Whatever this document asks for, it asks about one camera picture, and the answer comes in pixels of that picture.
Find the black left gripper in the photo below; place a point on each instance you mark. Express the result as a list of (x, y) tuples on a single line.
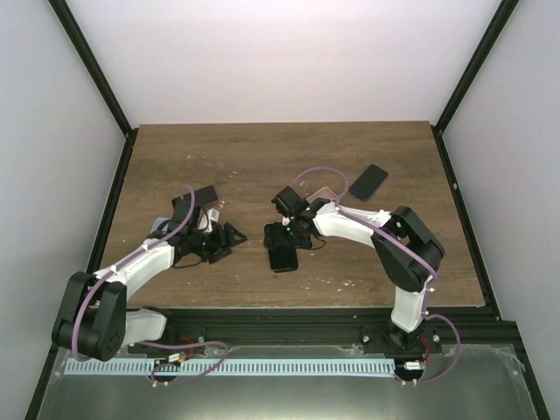
[(220, 243)]

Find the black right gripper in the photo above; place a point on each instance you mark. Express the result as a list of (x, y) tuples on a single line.
[(278, 240)]

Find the black smartphone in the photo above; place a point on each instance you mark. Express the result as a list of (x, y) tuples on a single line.
[(283, 256)]

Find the black phone case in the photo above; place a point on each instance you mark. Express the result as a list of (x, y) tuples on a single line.
[(283, 258)]

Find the pink phone case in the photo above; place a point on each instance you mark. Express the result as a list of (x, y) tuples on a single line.
[(322, 193)]

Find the blue smartphone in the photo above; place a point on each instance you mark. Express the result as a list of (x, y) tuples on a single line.
[(365, 186)]

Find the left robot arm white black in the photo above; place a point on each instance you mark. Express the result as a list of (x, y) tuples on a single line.
[(94, 322)]

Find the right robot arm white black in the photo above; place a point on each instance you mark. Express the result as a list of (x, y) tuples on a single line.
[(409, 252)]

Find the lavender phone case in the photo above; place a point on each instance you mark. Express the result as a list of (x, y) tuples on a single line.
[(160, 224)]

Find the dark red smartphone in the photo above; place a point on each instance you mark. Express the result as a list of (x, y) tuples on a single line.
[(205, 197)]

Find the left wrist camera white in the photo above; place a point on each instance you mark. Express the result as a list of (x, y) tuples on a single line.
[(209, 217)]

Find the white slotted cable duct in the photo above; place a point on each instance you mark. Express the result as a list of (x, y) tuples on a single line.
[(236, 367)]

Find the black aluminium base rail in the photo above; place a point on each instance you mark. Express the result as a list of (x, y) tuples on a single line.
[(366, 327)]

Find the left black frame post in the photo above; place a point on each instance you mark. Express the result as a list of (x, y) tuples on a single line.
[(80, 44)]

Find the black frame post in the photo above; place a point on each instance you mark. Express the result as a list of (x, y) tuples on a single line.
[(80, 44), (486, 44)]

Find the right black frame post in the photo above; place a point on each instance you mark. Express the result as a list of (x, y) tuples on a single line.
[(486, 44)]

